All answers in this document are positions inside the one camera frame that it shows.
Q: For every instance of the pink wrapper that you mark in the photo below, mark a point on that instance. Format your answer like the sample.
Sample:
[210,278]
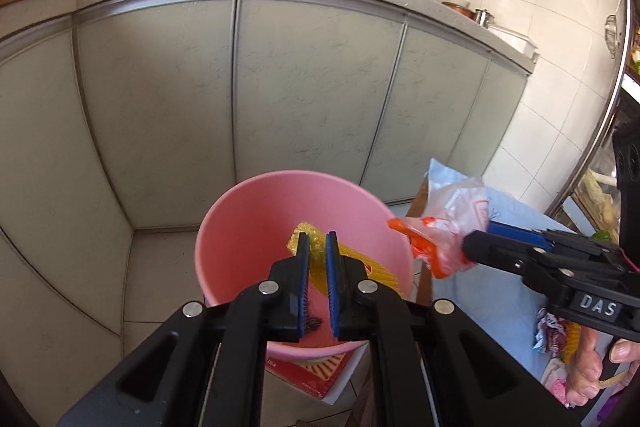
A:
[557,387]

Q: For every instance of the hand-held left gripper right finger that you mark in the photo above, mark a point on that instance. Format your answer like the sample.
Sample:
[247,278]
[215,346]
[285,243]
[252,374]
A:
[332,287]

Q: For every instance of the copper pot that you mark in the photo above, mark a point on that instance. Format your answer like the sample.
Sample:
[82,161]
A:
[457,9]

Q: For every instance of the yellow foam mesh sleeve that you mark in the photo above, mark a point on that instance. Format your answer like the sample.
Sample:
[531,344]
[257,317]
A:
[372,274]

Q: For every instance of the white and orange plastic bag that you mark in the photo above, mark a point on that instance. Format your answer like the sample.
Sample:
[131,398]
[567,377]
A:
[450,227]

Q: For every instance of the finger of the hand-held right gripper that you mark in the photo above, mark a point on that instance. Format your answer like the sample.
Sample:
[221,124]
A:
[495,252]
[515,236]

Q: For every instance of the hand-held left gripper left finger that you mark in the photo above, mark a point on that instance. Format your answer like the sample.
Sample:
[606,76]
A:
[302,287]

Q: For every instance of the red flat box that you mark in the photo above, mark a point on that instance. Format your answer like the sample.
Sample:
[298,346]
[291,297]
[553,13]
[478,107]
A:
[320,377]

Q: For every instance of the white rectangular container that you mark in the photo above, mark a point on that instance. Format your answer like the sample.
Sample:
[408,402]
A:
[512,39]

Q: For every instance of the person's right hand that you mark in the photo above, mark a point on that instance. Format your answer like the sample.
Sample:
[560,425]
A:
[587,372]

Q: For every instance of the colourful crumpled wrapper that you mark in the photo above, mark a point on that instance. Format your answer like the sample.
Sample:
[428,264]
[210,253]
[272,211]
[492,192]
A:
[550,332]

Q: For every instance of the grey kitchen cabinet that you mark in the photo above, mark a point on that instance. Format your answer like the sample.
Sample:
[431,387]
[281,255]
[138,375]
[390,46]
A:
[160,82]

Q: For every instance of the metal storage rack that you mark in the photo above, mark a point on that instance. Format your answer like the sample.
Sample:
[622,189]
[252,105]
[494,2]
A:
[617,72]

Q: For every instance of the light blue floral cloth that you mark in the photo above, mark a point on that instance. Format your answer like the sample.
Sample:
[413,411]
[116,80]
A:
[500,307]

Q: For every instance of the green bell pepper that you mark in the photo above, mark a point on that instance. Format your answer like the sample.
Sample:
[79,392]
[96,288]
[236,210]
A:
[602,237]

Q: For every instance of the steel cup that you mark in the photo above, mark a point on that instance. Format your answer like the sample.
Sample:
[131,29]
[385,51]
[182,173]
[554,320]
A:
[482,18]

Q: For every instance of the pink plastic bucket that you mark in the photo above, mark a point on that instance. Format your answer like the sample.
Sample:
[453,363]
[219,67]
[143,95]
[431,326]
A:
[250,227]

